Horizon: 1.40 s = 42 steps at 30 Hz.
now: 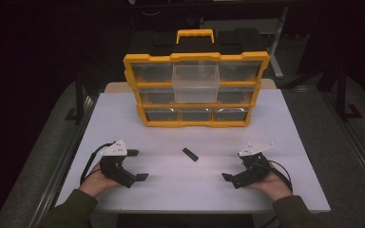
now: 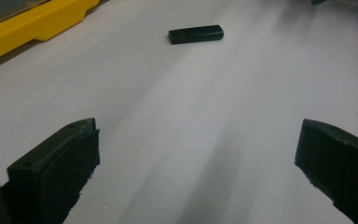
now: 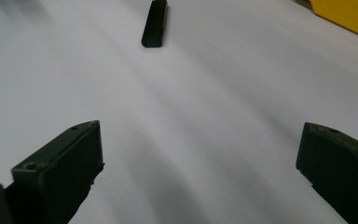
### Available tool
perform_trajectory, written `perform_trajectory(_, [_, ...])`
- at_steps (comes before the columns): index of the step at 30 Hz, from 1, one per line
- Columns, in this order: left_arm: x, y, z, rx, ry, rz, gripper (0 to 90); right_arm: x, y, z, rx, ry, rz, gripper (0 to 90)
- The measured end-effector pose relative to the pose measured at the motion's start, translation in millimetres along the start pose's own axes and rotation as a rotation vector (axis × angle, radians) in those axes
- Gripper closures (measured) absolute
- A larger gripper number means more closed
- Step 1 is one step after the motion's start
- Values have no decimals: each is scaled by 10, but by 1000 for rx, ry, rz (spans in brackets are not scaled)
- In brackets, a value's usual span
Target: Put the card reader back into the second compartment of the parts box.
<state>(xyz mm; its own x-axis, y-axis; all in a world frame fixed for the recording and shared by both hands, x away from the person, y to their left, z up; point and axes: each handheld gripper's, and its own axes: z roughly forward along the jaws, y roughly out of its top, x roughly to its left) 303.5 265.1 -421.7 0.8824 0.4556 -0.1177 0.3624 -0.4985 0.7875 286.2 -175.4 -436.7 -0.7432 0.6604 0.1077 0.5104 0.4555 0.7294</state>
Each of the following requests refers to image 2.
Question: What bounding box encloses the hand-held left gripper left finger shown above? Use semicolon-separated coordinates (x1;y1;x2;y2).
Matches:
0;118;101;224

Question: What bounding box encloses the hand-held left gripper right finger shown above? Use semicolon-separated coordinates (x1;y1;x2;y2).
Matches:
294;119;358;224

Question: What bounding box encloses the black rectangular block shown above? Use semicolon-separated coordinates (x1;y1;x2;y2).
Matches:
168;24;225;45

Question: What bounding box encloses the yellow plastic case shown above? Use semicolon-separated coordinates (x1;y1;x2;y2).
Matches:
0;0;101;67

